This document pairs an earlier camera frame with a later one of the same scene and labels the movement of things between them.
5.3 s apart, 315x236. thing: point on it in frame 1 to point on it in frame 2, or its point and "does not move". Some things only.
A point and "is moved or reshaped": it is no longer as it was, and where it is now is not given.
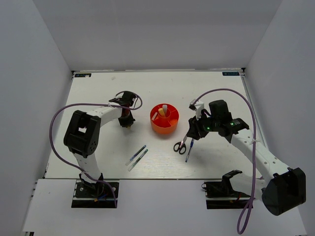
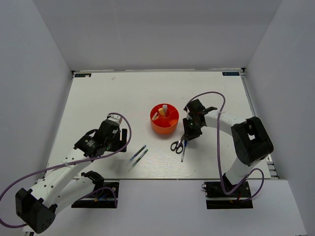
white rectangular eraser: (154, 116) does not move
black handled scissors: (180, 146) is moved or reshaped
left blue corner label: (82, 75) does not move
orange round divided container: (164, 118) does not move
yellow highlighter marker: (161, 112) does not move
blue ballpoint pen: (191, 144) to (185, 144)
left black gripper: (124, 123) to (119, 142)
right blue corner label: (231, 73) does not move
